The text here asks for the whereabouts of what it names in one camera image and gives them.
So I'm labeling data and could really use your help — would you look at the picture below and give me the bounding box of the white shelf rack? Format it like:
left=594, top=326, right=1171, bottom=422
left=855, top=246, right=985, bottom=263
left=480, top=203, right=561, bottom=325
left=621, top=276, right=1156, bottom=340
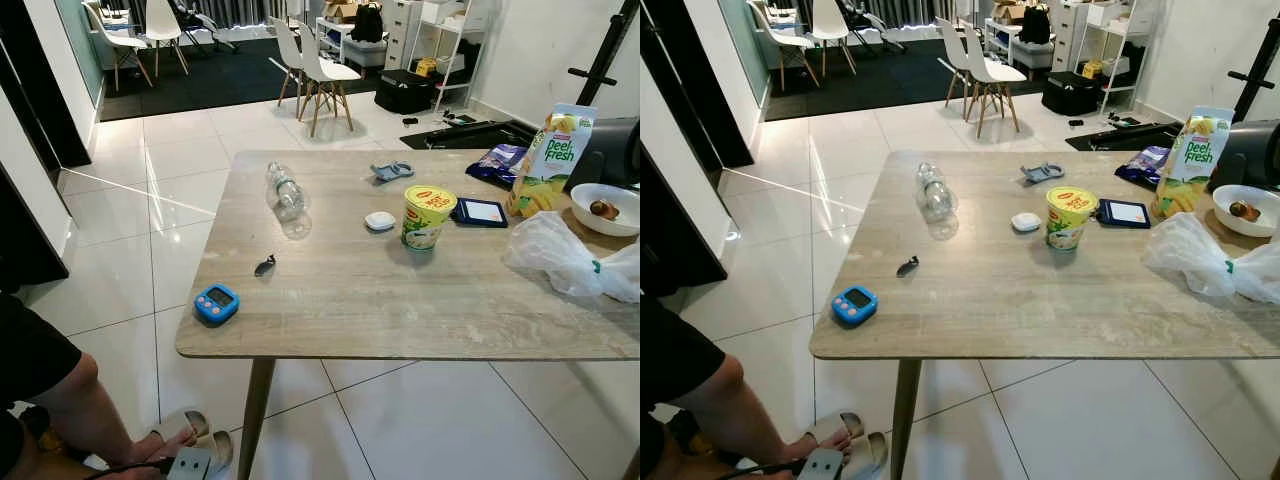
left=405, top=0, right=486, bottom=111
left=1075, top=0, right=1151, bottom=116

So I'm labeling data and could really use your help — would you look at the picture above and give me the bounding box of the light wooden dining table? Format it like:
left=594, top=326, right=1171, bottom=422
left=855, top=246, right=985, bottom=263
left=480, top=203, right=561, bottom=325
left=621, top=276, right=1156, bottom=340
left=808, top=150, right=1280, bottom=480
left=175, top=150, right=641, bottom=480

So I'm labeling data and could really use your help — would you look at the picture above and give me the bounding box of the blue digital timer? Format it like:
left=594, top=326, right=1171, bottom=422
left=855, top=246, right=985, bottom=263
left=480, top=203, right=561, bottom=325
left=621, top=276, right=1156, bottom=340
left=193, top=284, right=242, bottom=327
left=831, top=285, right=879, bottom=327

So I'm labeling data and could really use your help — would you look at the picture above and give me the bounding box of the black room carpet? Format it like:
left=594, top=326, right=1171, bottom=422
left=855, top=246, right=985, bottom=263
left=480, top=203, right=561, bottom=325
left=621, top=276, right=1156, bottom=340
left=765, top=38, right=1061, bottom=123
left=100, top=38, right=401, bottom=123

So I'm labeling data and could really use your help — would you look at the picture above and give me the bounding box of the clear plastic water bottle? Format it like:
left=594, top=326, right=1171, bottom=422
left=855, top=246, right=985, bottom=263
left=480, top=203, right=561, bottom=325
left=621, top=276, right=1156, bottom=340
left=265, top=162, right=311, bottom=223
left=915, top=162, right=959, bottom=223

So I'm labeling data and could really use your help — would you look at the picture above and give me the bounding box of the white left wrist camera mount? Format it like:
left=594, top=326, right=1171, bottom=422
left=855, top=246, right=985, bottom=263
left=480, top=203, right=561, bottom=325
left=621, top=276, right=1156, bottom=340
left=797, top=448, right=846, bottom=480
left=165, top=446, right=213, bottom=480

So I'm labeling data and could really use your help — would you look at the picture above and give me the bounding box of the white drawer cabinet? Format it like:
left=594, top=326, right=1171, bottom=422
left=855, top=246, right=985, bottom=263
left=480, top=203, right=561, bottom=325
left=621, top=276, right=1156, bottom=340
left=385, top=0, right=421, bottom=71
left=1050, top=0, right=1091, bottom=73

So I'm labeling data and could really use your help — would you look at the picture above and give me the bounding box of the black floor mat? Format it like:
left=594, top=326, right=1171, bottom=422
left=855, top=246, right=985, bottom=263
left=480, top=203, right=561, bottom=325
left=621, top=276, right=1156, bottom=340
left=400, top=112, right=541, bottom=151
left=1065, top=115, right=1186, bottom=153

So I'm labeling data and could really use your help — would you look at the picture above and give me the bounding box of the black exercise rack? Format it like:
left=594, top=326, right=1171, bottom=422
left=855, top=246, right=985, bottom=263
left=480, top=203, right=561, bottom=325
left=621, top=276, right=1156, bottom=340
left=1228, top=15, right=1280, bottom=126
left=568, top=0, right=641, bottom=109

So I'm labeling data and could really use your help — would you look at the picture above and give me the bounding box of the black backpack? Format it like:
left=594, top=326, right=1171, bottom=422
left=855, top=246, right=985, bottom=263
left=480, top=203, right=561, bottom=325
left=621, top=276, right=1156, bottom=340
left=1017, top=4, right=1053, bottom=46
left=350, top=2, right=387, bottom=44

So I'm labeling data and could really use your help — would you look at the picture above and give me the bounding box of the beige sandal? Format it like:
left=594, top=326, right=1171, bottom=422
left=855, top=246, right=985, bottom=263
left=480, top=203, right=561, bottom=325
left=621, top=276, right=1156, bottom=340
left=805, top=412, right=866, bottom=446
left=845, top=432, right=889, bottom=479
left=195, top=430, right=236, bottom=479
left=150, top=408, right=211, bottom=446

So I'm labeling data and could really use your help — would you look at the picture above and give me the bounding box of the yellow instant cup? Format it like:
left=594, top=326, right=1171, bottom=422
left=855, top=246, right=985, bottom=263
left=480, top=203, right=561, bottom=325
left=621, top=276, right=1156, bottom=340
left=1045, top=185, right=1099, bottom=251
left=402, top=184, right=458, bottom=252

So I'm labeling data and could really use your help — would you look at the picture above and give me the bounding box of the white plastic chair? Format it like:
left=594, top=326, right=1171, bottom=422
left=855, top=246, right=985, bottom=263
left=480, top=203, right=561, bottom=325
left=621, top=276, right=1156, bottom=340
left=745, top=0, right=821, bottom=93
left=963, top=25, right=1031, bottom=139
left=82, top=0, right=156, bottom=91
left=935, top=15, right=976, bottom=116
left=810, top=0, right=859, bottom=76
left=295, top=25, right=363, bottom=138
left=145, top=0, right=191, bottom=76
left=268, top=15, right=306, bottom=116

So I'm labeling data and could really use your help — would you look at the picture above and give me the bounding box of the person in black shorts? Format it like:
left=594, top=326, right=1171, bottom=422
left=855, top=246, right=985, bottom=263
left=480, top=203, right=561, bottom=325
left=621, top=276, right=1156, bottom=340
left=640, top=295, right=851, bottom=480
left=0, top=290, right=201, bottom=480

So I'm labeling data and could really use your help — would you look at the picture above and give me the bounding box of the blue snack packet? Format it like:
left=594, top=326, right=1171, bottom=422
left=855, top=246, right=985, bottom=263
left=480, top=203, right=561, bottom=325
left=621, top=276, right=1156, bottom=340
left=465, top=144, right=529, bottom=191
left=1115, top=146, right=1171, bottom=191

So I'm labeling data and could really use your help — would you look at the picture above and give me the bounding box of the black duffel bag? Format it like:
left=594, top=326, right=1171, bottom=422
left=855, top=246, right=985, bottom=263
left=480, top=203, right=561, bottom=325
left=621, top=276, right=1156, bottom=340
left=374, top=68, right=438, bottom=115
left=1040, top=70, right=1103, bottom=116

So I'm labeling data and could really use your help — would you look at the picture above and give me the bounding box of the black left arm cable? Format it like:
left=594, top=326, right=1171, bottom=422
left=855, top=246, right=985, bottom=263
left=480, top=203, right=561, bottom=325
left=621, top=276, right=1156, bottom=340
left=735, top=460, right=806, bottom=480
left=85, top=458, right=173, bottom=480

